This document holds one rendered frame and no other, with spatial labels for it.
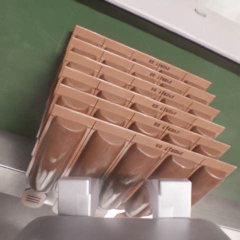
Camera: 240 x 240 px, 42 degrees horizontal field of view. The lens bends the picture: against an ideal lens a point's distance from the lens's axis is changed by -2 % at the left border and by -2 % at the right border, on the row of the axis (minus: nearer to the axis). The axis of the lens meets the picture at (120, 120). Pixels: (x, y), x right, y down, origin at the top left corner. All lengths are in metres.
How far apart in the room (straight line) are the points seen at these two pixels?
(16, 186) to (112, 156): 0.14
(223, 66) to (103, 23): 0.09
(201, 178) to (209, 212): 0.18
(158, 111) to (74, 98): 0.05
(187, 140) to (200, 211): 0.18
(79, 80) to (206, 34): 0.10
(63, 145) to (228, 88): 0.15
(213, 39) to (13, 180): 0.19
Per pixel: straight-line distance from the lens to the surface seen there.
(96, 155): 0.16
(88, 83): 0.17
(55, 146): 0.16
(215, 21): 0.27
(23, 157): 0.29
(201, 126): 0.20
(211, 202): 0.37
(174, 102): 0.20
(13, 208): 0.37
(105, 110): 0.17
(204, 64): 0.24
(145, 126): 0.17
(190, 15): 0.24
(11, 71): 0.25
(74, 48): 0.20
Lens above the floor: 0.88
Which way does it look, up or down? 47 degrees down
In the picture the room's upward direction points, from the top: 175 degrees counter-clockwise
